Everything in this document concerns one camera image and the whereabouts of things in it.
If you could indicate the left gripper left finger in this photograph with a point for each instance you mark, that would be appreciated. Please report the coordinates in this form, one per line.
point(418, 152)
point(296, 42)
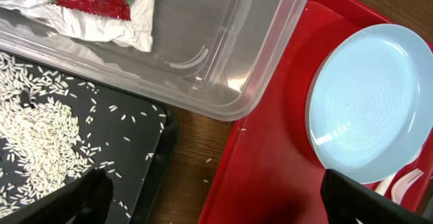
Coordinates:
point(85, 200)

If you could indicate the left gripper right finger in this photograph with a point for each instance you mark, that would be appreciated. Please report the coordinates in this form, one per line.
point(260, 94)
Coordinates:
point(348, 202)

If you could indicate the food scraps and rice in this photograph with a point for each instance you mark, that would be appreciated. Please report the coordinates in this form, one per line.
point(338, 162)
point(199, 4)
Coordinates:
point(55, 128)

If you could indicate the white napkin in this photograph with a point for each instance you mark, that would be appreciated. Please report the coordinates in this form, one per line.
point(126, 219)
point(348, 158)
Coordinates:
point(137, 32)

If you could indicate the white plastic spoon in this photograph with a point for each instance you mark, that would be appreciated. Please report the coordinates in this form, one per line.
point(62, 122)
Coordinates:
point(385, 183)

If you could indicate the pink plastic fork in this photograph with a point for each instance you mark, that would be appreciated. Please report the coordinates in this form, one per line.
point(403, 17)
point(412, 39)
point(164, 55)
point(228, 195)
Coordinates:
point(400, 188)

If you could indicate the red plastic tray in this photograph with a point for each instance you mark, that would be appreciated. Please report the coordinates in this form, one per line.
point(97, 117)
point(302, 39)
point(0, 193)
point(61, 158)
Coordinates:
point(268, 172)

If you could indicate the black plastic bin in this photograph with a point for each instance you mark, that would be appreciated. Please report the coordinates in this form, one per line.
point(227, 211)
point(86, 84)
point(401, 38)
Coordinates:
point(76, 152)

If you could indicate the light blue plate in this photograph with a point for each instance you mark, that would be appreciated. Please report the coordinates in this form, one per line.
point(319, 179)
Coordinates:
point(368, 111)

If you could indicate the clear plastic bin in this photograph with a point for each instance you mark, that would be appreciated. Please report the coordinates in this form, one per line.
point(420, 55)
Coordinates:
point(213, 57)

